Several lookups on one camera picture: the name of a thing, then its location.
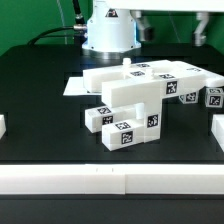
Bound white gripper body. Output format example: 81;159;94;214
101;0;224;13

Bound white front rail bar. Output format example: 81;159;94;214
0;164;224;195

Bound black cable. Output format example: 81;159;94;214
26;0;88;46

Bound white tagged cube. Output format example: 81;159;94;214
179;91;199;104
205;88;224;108

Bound white chair back frame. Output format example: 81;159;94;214
83;60;224;107

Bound white flat tag plate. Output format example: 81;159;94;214
63;77;101;97

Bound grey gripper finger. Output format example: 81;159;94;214
193;12;209;46
131;10;154;42

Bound white block right edge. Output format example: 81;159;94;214
211;114;224;152

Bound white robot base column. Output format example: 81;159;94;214
82;1;141;59

